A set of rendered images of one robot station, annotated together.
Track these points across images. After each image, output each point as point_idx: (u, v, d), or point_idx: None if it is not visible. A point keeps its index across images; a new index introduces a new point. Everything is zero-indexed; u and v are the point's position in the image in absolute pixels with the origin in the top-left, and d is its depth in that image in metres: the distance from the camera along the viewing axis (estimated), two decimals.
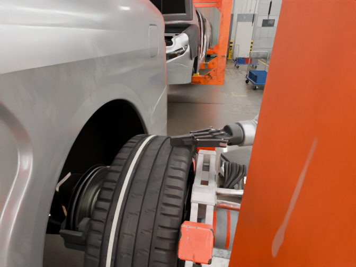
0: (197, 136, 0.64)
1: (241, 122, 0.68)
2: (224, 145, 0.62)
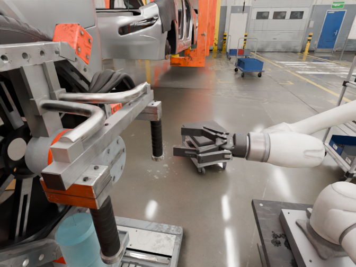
0: (202, 150, 0.57)
1: (250, 134, 0.59)
2: (228, 157, 0.56)
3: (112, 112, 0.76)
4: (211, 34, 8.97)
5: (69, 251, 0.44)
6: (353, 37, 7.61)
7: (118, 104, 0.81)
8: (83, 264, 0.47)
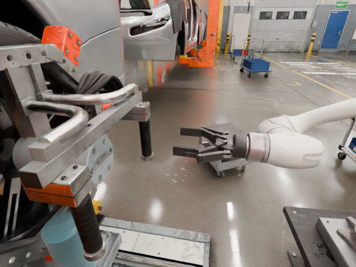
0: (201, 150, 0.57)
1: (250, 134, 0.59)
2: (228, 157, 0.56)
3: None
4: None
5: (55, 249, 0.45)
6: None
7: (110, 105, 0.82)
8: (69, 261, 0.48)
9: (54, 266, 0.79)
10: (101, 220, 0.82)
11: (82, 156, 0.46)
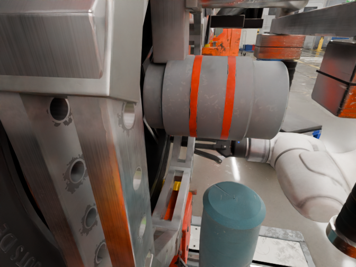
0: (196, 144, 0.62)
1: (251, 143, 0.57)
2: (218, 163, 0.61)
3: None
4: (224, 29, 8.74)
5: (238, 239, 0.26)
6: None
7: None
8: (246, 260, 0.29)
9: None
10: (192, 207, 0.63)
11: (279, 82, 0.27)
